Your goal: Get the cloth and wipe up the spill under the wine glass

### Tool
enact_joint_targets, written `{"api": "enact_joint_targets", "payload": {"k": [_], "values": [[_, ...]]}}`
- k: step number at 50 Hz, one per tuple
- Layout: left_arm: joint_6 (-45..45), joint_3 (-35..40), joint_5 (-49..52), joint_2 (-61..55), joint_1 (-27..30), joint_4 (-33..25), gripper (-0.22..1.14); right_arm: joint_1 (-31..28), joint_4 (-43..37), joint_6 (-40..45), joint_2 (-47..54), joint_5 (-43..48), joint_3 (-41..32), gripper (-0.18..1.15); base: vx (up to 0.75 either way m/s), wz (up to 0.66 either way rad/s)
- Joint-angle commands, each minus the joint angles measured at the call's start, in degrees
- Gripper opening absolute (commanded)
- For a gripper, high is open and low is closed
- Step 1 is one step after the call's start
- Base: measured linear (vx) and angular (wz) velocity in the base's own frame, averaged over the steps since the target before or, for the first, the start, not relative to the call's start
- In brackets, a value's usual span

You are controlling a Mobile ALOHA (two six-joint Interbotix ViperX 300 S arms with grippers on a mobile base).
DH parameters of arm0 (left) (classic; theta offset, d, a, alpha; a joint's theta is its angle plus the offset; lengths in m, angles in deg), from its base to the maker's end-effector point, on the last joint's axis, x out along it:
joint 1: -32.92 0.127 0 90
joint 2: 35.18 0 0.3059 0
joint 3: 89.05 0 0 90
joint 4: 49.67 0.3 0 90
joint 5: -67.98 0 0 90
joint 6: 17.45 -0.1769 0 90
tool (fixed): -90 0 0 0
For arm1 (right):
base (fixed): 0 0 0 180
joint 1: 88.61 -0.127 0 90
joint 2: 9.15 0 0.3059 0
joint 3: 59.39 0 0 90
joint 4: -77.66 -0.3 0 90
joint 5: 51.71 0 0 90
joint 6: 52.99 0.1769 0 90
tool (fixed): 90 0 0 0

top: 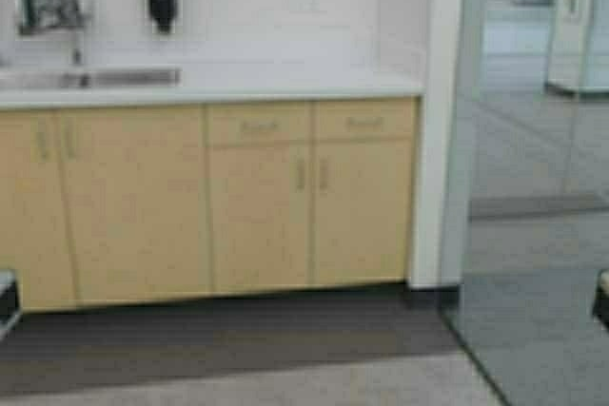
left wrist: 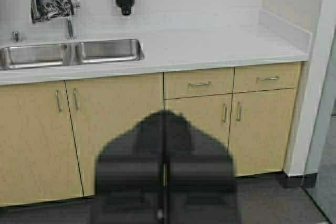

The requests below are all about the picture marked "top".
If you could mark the stainless steel double sink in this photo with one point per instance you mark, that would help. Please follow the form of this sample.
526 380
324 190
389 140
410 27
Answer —
94 78

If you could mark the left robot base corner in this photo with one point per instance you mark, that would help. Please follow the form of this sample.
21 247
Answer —
11 311

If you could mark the light wood sink cabinet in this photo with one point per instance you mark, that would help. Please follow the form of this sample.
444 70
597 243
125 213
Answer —
118 205

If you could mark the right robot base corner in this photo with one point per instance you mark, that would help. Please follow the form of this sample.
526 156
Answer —
600 305

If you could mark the black white patterned cloth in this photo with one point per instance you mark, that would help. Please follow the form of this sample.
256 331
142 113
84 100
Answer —
40 16

